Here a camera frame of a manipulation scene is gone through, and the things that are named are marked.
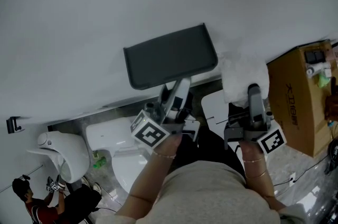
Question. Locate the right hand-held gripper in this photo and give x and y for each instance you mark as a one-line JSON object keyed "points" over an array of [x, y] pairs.
{"points": [[272, 139]]}

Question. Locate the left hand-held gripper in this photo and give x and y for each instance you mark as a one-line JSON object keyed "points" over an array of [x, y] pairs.
{"points": [[149, 134]]}

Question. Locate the white tissue wad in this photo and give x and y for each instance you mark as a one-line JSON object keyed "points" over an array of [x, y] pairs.
{"points": [[243, 76]]}

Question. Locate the person's left forearm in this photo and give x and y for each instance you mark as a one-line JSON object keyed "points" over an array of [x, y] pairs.
{"points": [[148, 180]]}

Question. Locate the person's right forearm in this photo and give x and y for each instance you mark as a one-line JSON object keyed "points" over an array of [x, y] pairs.
{"points": [[254, 180]]}

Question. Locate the white square-lid toilet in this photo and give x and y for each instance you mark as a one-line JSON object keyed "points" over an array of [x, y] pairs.
{"points": [[214, 106]]}

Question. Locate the white rounded toilet with tank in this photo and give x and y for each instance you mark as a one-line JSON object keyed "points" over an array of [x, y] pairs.
{"points": [[113, 133]]}

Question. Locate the small white open-lid toilet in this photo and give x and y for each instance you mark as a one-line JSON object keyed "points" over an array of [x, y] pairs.
{"points": [[74, 154]]}

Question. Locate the large brown cardboard box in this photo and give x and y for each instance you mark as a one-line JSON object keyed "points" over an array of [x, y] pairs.
{"points": [[293, 114]]}

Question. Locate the person's black trousers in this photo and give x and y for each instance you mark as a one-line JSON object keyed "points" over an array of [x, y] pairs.
{"points": [[208, 149]]}

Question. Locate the gold bangle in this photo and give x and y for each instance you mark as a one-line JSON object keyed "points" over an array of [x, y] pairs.
{"points": [[257, 176]]}

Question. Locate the white tube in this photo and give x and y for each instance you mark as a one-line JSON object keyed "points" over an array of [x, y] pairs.
{"points": [[317, 69]]}

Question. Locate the green packet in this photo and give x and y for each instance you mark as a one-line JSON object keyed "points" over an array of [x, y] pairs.
{"points": [[323, 80]]}

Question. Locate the small blue item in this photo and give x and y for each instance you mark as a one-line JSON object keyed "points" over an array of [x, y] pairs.
{"points": [[331, 124]]}

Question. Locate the brown claw clip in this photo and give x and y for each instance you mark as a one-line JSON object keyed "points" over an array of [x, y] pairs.
{"points": [[332, 104]]}

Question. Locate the black metal fixture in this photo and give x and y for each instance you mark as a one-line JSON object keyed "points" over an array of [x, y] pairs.
{"points": [[314, 56]]}

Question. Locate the small white box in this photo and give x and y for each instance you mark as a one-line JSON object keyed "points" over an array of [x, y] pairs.
{"points": [[328, 73]]}

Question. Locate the person's grey sweatshirt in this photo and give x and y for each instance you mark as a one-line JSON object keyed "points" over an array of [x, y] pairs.
{"points": [[211, 196]]}

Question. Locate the black round device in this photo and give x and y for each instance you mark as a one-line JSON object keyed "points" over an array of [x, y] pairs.
{"points": [[333, 154]]}

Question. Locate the small pale green box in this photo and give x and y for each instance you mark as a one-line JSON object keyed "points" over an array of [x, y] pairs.
{"points": [[96, 155]]}

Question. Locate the green bottle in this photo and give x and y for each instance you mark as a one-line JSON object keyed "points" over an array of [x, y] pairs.
{"points": [[99, 162]]}

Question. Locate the pink bottle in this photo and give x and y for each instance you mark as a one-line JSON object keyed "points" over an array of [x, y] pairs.
{"points": [[335, 51]]}

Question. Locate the black wall paper holder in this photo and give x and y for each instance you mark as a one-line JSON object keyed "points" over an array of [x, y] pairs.
{"points": [[169, 56]]}

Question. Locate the black wall hook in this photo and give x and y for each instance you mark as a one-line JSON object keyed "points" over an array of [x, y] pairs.
{"points": [[11, 125]]}

